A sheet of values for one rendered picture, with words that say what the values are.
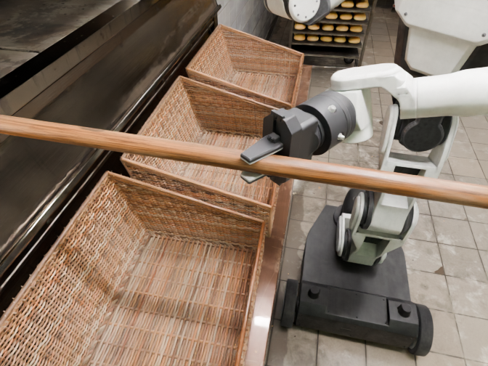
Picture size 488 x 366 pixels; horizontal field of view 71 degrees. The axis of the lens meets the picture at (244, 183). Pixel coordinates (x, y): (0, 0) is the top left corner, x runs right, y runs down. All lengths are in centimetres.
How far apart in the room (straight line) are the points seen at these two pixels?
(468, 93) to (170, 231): 90
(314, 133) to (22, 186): 61
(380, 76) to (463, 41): 31
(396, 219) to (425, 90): 67
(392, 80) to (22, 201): 75
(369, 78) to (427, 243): 159
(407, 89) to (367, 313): 109
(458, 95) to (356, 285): 114
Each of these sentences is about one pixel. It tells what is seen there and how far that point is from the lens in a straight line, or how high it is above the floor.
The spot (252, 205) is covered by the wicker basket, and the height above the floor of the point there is 73.
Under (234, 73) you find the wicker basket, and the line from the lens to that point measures 209.
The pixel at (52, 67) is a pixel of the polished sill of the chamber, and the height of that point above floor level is 117.
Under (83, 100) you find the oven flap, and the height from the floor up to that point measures 105.
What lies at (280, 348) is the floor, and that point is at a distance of 162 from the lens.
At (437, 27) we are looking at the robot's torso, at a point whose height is 125.
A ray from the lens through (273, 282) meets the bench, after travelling 108.
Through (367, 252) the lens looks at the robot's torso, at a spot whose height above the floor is 35.
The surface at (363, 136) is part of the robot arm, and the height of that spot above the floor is 115.
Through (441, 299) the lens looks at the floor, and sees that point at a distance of 194.
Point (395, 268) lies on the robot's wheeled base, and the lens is 172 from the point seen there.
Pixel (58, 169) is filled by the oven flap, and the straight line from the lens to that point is 91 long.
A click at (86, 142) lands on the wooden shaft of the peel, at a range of 57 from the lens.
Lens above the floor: 151
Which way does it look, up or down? 44 degrees down
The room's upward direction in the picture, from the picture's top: straight up
